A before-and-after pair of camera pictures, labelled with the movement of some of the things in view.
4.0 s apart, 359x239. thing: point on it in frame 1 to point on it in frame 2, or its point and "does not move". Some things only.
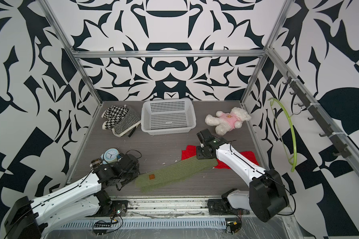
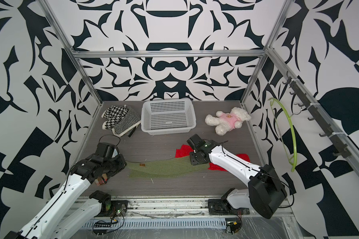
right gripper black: [199, 156] to [193, 162]
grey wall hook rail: [337, 139] does not move
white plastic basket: [168, 116] does not move
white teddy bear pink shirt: [225, 122] does not move
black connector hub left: [100, 224] does not move
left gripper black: [138, 173] to [121, 158]
